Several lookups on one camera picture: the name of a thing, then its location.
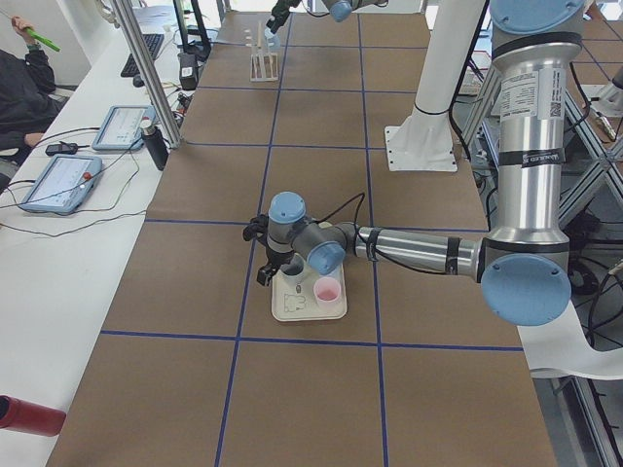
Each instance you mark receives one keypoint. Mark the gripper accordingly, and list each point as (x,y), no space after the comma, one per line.
(273,262)
(283,10)

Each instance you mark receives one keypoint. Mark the grey plastic cup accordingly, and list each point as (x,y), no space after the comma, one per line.
(294,272)

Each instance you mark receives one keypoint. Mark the pink plastic cup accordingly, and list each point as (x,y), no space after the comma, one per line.
(327,291)

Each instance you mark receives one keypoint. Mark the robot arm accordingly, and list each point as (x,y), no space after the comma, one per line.
(338,10)
(521,264)

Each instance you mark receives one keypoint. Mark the light blue cup on rack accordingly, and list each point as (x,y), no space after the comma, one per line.
(272,40)

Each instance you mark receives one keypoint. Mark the cream plastic tray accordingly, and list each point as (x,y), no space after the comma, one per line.
(297,303)

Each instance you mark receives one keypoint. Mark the black box with label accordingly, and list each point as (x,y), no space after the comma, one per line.
(188,71)

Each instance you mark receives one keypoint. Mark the black water bottle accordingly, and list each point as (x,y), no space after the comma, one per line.
(154,142)

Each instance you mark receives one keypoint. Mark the far blue teach pendant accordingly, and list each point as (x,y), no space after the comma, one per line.
(120,129)

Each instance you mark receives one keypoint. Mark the blue teach pendant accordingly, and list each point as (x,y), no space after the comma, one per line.
(63,185)
(120,129)

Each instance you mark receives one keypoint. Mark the near blue teach pendant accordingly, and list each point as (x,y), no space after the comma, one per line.
(63,185)

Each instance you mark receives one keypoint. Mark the black power adapter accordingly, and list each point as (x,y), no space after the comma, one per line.
(61,148)

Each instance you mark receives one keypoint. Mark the green hand tool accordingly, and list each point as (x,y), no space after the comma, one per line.
(43,40)

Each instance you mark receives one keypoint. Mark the person in dark jacket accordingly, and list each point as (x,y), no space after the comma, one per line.
(27,109)

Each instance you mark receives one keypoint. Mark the red water bottle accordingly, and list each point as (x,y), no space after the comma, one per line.
(26,417)

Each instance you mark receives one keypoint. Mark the white wire cup rack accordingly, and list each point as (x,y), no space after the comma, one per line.
(263,61)

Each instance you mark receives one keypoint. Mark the aluminium frame post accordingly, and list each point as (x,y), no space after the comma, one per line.
(134,37)

